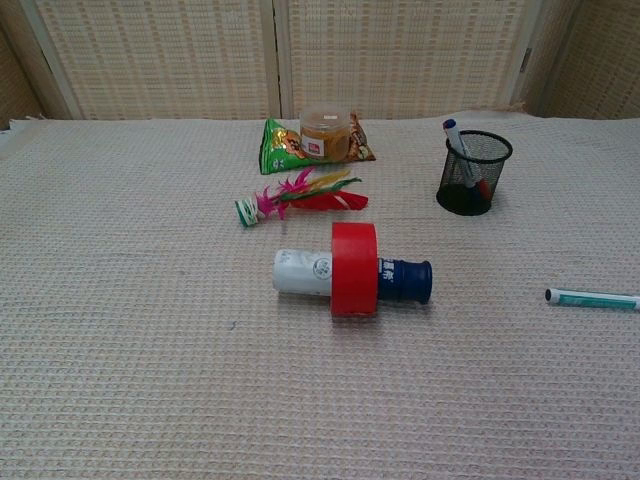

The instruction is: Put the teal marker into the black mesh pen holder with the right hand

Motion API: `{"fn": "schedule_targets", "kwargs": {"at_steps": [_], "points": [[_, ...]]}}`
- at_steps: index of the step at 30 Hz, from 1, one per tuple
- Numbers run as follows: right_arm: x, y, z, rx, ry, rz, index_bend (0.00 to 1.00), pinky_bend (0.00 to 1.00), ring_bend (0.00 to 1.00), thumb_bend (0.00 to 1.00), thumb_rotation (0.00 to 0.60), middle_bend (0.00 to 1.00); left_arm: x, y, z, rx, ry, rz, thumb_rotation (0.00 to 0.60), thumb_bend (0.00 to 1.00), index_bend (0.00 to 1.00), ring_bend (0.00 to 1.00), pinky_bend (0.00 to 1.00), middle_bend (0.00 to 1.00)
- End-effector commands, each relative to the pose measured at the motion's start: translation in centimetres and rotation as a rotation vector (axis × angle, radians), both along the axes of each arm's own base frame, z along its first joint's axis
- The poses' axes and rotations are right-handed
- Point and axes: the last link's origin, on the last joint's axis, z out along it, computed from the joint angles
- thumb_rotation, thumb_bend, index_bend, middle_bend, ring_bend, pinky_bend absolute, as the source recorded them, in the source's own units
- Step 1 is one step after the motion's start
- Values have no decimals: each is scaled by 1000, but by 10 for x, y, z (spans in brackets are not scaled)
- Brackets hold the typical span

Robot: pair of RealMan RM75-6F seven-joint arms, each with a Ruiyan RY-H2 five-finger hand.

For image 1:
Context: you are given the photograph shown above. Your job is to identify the clear plastic jar brown contents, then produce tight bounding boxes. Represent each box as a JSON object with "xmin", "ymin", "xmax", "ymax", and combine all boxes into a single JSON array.
[{"xmin": 298, "ymin": 103, "xmax": 355, "ymax": 162}]

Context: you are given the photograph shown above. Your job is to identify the brown snack bag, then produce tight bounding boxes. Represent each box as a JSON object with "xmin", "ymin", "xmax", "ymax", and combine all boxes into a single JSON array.
[{"xmin": 343, "ymin": 112, "xmax": 377, "ymax": 164}]

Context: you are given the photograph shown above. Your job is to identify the green snack bag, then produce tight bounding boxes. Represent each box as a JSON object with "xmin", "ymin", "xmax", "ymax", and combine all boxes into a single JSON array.
[{"xmin": 258, "ymin": 117, "xmax": 307, "ymax": 176}]

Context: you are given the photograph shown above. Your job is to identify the red tape roll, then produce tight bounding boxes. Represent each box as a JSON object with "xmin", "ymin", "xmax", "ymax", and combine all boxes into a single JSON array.
[{"xmin": 330, "ymin": 221, "xmax": 380, "ymax": 317}]

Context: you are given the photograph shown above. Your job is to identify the beige woven tablecloth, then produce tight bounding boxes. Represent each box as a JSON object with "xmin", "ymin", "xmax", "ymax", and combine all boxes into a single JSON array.
[{"xmin": 0, "ymin": 112, "xmax": 640, "ymax": 480}]

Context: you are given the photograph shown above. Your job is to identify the red-capped white marker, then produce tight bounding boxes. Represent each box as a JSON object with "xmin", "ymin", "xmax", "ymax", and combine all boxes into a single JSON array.
[{"xmin": 441, "ymin": 121, "xmax": 494, "ymax": 201}]

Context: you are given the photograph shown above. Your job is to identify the woven folding screen panel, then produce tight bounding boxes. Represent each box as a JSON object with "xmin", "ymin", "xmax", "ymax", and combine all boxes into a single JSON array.
[
  {"xmin": 272, "ymin": 0, "xmax": 544, "ymax": 119},
  {"xmin": 0, "ymin": 0, "xmax": 74, "ymax": 131},
  {"xmin": 519, "ymin": 0, "xmax": 640, "ymax": 121},
  {"xmin": 22, "ymin": 0, "xmax": 281, "ymax": 121}
]

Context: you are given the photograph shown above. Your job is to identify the colourful feather shuttlecock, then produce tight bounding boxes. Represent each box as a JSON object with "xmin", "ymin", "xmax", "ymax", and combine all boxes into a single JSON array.
[{"xmin": 234, "ymin": 167, "xmax": 370, "ymax": 229}]

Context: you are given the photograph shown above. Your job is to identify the white bottle with blue cap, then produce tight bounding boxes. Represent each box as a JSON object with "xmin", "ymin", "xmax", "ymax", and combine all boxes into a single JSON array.
[{"xmin": 272, "ymin": 248, "xmax": 434, "ymax": 306}]

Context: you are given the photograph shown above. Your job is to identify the green white marker pen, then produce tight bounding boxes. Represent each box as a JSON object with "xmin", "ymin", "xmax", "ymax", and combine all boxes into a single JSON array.
[{"xmin": 544, "ymin": 287, "xmax": 640, "ymax": 313}]

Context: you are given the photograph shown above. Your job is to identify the black mesh pen holder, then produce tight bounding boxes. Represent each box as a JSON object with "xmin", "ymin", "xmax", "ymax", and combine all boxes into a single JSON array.
[{"xmin": 435, "ymin": 129, "xmax": 514, "ymax": 217}]

